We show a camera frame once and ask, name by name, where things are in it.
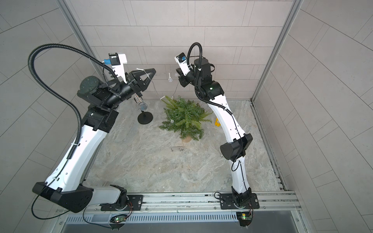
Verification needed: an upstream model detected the green circuit board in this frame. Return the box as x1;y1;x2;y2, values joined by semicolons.
110;214;127;224
236;212;253;227

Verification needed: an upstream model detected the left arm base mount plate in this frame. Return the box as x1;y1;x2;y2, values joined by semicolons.
100;195;144;212

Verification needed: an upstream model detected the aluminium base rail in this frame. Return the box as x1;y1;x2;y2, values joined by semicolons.
52;191;305;232

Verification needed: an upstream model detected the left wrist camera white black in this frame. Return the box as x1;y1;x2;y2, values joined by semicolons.
104;53;127;83

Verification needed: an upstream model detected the small green christmas tree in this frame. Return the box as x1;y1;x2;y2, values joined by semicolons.
159;96;212;141

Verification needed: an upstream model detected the glitter microphone on black stand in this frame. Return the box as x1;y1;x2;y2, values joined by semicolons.
134;96;153;125

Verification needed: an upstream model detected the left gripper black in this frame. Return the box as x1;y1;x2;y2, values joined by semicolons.
102;71;153;112

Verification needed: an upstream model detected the left black corrugated cable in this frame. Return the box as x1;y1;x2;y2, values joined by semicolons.
27;43;117;159

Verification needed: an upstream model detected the clear string lights wire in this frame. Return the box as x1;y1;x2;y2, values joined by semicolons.
136;67;181;101

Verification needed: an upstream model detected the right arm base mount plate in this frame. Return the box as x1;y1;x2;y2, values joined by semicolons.
218;193;260;210

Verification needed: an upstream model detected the left green circuit board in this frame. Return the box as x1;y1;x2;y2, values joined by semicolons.
110;214;127;224

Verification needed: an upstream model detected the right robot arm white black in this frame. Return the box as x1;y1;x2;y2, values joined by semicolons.
174;53;253;208

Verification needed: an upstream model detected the right green circuit board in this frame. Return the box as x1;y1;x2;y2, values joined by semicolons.
236;212;253;227

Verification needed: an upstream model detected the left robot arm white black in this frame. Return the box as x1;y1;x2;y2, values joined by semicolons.
32;69;156;213

